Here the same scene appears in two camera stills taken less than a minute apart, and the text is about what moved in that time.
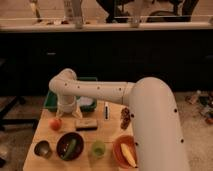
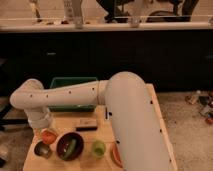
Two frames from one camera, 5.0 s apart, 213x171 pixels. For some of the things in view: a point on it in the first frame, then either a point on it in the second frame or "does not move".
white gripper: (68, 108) -> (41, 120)
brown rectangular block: (86, 124) does not move
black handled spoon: (106, 111) does not move
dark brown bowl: (70, 146) does not move
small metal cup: (43, 149) does not move
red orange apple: (55, 124) -> (49, 137)
